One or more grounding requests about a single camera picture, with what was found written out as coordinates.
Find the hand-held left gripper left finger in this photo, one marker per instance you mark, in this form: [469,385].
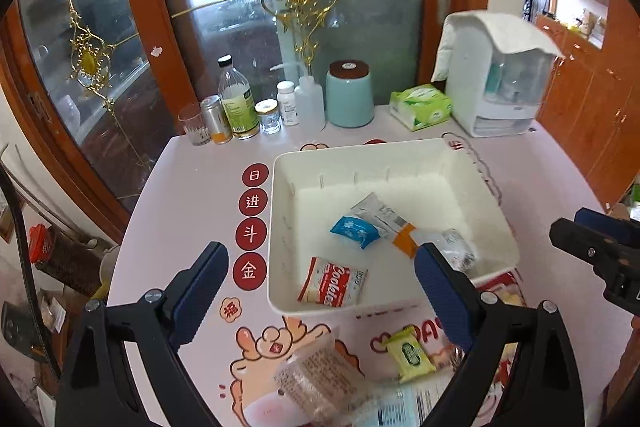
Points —
[200,297]

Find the white squeeze wash bottle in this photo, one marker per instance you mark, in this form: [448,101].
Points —
[309,104]

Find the small glass jar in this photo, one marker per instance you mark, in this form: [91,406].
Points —
[267,117]

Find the clear rice cracker packet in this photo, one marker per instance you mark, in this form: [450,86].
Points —
[320,379]

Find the silver orange drink can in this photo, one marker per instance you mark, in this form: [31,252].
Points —
[218,122]

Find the white plastic tray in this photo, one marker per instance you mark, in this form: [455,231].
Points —
[380,187]

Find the small gold door ornament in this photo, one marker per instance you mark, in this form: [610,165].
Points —
[89,59]

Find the teal canister with brown lid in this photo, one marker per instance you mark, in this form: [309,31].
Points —
[350,99]

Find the yellow green snack packet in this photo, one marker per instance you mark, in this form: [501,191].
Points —
[407,354]

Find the green tissue pack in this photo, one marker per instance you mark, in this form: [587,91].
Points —
[422,107]

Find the brown wooden cabinet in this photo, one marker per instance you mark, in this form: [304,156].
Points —
[595,107]

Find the glass bottle with green label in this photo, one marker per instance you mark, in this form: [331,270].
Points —
[239,107]

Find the jar with red lid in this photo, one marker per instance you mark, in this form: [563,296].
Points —
[65,257]

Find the red and white cookie packet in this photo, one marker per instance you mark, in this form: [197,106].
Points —
[332,282]

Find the wooden glass door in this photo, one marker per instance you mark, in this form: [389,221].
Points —
[145,7]

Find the small clear snack packet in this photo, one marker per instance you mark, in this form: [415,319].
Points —
[457,249]

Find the white towel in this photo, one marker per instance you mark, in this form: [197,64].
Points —
[480,27]

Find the white blue printed packet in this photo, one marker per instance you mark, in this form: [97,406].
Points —
[400,409]

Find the silver packet with orange end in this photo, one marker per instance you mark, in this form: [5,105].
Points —
[387,217]

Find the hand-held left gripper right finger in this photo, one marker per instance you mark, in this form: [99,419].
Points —
[445,302]

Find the blue snack packet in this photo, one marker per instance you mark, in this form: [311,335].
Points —
[356,232]

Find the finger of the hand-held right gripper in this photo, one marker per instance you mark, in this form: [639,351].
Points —
[580,241]
[605,221]

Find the white pill bottle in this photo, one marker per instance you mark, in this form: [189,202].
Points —
[288,104]

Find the clear glass cup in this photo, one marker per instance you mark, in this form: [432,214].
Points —
[196,127]

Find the white cosmetic organizer box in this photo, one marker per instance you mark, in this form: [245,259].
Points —
[495,107]

